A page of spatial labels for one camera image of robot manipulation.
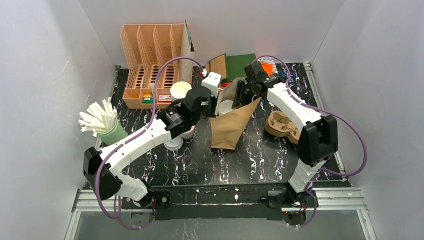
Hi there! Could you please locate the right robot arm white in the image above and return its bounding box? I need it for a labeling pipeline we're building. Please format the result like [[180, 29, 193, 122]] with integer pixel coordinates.
[[233, 61, 338, 202]]

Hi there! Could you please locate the tan paper bag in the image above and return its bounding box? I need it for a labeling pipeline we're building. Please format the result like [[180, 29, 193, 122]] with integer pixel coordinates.
[[209, 77, 262, 150]]

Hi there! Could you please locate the white wrapped straws bundle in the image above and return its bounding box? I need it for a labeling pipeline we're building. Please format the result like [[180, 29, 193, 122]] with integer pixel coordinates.
[[78, 97, 119, 137]]

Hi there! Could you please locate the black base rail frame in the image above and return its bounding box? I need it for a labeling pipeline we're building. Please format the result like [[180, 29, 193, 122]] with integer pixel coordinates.
[[71, 180, 375, 240]]

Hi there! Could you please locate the orange paper bag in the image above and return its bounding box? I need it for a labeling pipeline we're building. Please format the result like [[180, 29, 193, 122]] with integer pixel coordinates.
[[260, 61, 275, 76]]

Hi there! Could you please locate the white folder in organizer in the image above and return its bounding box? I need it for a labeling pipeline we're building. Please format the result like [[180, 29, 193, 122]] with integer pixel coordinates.
[[179, 20, 195, 83]]

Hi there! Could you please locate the dark green paper bag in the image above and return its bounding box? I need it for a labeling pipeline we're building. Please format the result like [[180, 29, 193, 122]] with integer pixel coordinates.
[[208, 53, 256, 85]]

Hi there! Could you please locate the pink desk file organizer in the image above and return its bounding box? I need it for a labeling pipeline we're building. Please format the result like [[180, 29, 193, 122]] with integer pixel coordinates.
[[120, 23, 184, 109]]

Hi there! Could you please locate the green cup holder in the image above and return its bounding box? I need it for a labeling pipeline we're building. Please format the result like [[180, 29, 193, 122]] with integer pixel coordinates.
[[97, 121, 129, 146]]

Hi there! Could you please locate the stack of paper cups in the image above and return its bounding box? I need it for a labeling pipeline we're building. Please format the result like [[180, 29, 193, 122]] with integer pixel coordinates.
[[170, 81, 192, 101]]

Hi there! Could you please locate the cardboard two-cup carrier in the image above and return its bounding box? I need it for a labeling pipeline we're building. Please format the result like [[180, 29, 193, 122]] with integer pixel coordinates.
[[265, 110, 301, 145]]

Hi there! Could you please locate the loose white lid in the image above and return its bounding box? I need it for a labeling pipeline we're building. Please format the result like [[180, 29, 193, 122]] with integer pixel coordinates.
[[164, 136, 184, 151]]

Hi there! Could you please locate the green yellow small item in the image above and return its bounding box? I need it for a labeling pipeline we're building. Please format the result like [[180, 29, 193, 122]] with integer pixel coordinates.
[[142, 94, 154, 104]]

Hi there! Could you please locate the single paper cup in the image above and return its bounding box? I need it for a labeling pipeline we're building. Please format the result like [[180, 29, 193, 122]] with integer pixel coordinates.
[[180, 126, 195, 140]]

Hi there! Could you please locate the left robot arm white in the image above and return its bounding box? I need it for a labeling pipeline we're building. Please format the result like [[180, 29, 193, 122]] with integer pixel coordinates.
[[83, 85, 219, 201]]

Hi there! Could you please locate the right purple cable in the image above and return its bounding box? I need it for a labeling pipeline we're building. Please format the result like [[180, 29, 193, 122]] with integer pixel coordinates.
[[251, 54, 369, 229]]

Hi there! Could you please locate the red white small box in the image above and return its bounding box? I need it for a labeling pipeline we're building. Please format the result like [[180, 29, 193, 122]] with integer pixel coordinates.
[[157, 94, 173, 103]]

